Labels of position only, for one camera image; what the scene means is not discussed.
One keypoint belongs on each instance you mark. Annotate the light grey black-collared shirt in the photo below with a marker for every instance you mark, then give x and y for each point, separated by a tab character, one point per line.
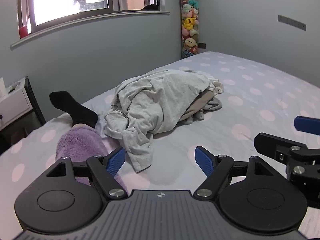
160	100

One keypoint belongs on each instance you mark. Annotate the polka dot bed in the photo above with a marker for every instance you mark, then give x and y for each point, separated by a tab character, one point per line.
250	92

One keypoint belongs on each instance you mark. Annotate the red container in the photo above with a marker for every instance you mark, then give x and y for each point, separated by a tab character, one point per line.
23	32

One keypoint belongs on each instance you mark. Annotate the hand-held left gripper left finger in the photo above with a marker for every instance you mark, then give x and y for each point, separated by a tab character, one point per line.
115	162

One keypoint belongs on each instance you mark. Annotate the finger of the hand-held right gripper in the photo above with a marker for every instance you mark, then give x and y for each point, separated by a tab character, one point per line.
270	143
306	125

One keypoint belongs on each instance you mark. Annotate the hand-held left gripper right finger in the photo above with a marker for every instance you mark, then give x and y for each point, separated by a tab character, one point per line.
203	162

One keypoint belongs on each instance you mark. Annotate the black sock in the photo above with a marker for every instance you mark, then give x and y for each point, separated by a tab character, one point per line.
75	110

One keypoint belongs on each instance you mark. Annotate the small grey object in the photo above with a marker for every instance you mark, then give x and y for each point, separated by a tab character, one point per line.
13	87

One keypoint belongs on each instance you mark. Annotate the window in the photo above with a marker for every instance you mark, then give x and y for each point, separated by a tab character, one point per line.
62	0

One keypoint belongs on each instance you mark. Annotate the black wall socket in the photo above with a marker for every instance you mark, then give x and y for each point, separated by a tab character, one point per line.
202	45

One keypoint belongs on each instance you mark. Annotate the dark cloth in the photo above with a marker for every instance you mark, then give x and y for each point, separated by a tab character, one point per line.
151	7

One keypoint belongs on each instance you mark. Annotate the clear tube of plush toys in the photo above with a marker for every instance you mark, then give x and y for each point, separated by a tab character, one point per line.
190	25

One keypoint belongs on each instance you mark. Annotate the grey garment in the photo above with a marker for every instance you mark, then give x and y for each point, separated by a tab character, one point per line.
212	105

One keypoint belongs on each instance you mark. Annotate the white nightstand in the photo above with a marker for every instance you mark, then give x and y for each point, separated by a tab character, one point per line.
15	105

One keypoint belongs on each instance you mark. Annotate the beige garment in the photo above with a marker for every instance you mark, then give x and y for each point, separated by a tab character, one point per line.
197	103

